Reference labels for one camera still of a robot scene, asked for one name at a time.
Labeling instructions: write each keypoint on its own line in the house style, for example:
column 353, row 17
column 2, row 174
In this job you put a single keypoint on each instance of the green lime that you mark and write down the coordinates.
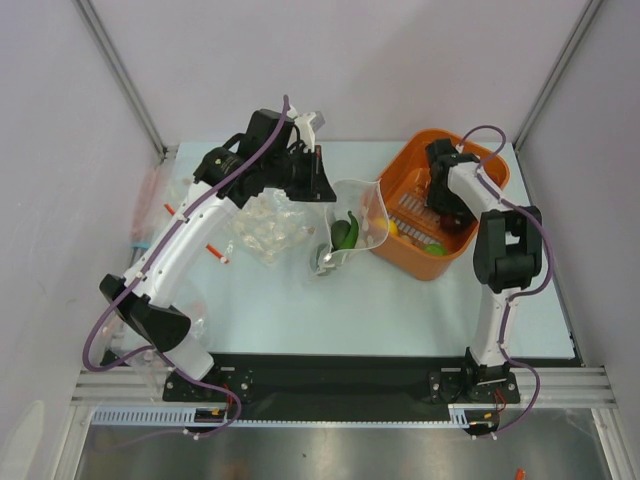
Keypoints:
column 435, row 249

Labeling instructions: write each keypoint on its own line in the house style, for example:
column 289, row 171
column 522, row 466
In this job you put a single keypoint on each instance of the yellow lemon left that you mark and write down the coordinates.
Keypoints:
column 388, row 225

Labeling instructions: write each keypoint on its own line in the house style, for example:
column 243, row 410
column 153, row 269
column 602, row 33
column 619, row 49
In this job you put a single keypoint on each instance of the green chili pepper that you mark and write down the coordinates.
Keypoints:
column 352, row 236

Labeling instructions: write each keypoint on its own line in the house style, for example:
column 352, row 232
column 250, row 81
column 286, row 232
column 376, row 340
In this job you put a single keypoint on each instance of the orange plastic basket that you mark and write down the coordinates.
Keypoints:
column 404, row 185

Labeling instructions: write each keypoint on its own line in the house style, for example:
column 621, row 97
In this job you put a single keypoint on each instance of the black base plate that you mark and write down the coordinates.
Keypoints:
column 339, row 385

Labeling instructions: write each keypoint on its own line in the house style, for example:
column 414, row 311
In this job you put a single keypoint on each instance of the white slotted cable duct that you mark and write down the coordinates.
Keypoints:
column 210, row 417

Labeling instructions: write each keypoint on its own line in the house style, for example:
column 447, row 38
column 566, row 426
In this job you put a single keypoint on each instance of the crumpled clear bag middle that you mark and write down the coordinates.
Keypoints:
column 271, row 224

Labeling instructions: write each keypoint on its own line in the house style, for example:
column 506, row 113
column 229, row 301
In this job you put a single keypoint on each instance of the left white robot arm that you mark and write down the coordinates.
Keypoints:
column 224, row 181

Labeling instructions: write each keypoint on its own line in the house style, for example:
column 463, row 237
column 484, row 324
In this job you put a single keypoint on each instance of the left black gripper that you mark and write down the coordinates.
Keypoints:
column 316, row 186

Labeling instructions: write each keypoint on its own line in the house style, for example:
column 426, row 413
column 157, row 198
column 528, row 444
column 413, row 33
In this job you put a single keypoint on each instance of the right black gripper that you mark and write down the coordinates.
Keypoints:
column 445, row 206

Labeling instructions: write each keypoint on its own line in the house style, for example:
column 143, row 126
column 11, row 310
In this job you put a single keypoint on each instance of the dark red apple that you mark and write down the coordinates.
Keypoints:
column 453, row 224

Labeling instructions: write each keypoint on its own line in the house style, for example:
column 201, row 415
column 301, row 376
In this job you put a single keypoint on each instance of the clear dotted zip bag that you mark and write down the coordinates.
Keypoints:
column 364, row 199

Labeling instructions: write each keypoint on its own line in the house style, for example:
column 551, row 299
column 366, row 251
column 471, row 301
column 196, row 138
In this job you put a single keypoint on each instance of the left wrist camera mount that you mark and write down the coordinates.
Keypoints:
column 306, row 126

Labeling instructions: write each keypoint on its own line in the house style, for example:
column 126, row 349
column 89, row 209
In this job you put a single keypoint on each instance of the aluminium front rail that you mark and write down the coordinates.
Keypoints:
column 560, row 388

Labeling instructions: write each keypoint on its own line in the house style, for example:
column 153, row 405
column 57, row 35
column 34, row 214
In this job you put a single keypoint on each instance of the oval dark green avocado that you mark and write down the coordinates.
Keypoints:
column 339, row 230

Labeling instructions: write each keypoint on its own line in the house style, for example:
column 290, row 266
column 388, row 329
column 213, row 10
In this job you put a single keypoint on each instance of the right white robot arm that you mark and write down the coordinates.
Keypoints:
column 507, row 254

